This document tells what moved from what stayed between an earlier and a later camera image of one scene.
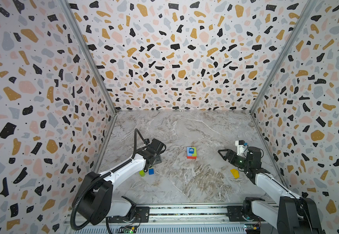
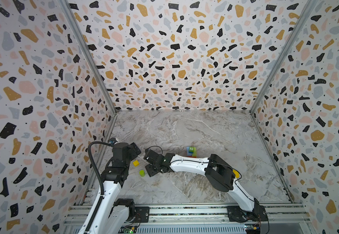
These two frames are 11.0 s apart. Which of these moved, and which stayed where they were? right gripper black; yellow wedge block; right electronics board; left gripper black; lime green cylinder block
Moved: left gripper black; right gripper black
Stayed: right electronics board; lime green cylinder block; yellow wedge block
